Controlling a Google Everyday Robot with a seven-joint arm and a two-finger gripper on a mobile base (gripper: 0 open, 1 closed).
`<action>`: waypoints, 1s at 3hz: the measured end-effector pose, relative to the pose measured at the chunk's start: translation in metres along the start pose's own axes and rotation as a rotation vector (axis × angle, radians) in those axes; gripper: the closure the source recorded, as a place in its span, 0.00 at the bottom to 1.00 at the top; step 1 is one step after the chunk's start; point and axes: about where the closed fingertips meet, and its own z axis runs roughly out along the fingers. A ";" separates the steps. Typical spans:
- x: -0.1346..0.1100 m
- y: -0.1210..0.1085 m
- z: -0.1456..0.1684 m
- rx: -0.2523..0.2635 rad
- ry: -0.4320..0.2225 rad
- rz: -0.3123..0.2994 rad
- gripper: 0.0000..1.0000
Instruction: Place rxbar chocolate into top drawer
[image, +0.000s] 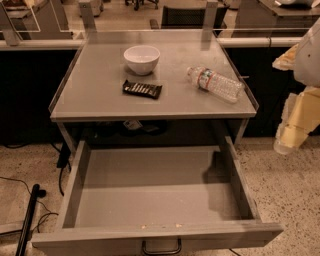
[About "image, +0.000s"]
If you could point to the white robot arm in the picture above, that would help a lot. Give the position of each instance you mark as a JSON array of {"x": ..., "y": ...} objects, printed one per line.
[{"x": 307, "y": 62}]

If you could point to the black drawer handle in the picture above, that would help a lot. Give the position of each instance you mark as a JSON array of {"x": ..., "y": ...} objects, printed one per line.
[{"x": 161, "y": 249}]

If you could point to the black chocolate bar wrapper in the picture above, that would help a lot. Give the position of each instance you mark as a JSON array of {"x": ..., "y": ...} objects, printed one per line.
[{"x": 141, "y": 89}]

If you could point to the clear plastic water bottle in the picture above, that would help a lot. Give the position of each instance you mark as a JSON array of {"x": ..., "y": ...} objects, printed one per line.
[{"x": 218, "y": 85}]

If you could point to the white ceramic bowl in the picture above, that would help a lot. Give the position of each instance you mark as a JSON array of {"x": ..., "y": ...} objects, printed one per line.
[{"x": 142, "y": 59}]

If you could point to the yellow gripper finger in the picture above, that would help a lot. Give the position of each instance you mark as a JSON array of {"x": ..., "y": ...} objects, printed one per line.
[
  {"x": 300, "y": 116},
  {"x": 286, "y": 61}
]

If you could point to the white tag under table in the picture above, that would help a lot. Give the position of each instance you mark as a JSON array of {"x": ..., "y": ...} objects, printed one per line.
[{"x": 132, "y": 124}]

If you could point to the black mesh chair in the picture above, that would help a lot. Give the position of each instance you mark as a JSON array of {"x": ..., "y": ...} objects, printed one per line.
[{"x": 179, "y": 18}]

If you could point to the grey cabinet table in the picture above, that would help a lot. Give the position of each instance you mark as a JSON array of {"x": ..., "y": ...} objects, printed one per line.
[{"x": 92, "y": 89}]

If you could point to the open grey top drawer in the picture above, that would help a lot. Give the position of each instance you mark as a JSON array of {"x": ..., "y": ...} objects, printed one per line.
[{"x": 117, "y": 198}]

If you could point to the black pole on floor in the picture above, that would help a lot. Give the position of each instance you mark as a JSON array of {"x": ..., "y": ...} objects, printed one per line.
[{"x": 35, "y": 193}]

